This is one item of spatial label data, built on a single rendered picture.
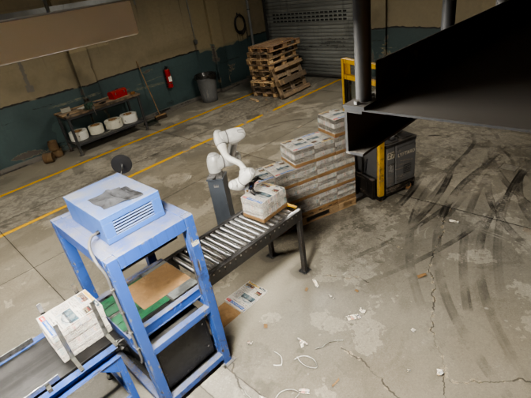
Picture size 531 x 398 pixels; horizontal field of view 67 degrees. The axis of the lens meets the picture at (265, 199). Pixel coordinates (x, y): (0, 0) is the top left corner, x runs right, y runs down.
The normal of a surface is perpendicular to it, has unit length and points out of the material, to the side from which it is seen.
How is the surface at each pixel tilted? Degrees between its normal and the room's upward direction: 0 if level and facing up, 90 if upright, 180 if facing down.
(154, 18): 90
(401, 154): 90
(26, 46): 90
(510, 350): 0
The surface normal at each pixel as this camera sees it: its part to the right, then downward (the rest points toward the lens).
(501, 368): -0.14, -0.86
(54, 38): 0.71, 0.25
